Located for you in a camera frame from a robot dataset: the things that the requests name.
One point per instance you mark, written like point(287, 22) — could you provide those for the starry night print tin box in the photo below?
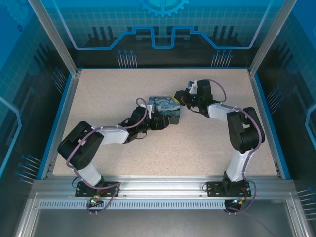
point(165, 107)

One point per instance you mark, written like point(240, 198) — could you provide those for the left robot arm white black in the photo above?
point(111, 135)

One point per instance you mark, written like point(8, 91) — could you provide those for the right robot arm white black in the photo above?
point(243, 133)

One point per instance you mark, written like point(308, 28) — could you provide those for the left LED connector module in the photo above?
point(95, 200)

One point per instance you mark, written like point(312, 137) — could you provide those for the led connector module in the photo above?
point(239, 201)
point(95, 200)

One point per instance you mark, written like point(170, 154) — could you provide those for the grey metal shelf panel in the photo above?
point(160, 224)

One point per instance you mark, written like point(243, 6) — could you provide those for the right LED connector module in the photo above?
point(239, 201)

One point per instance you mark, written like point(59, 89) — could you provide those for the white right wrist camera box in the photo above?
point(193, 87)

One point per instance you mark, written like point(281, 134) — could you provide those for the aluminium front mounting rail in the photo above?
point(163, 186)

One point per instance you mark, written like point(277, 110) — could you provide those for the aluminium side rail blue edge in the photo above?
point(59, 126)
point(270, 126)

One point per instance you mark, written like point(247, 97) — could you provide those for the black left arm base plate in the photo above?
point(112, 190)

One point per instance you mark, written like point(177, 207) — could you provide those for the aluminium frame post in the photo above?
point(56, 37)
point(269, 37)

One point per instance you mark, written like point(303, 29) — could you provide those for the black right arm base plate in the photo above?
point(214, 188)

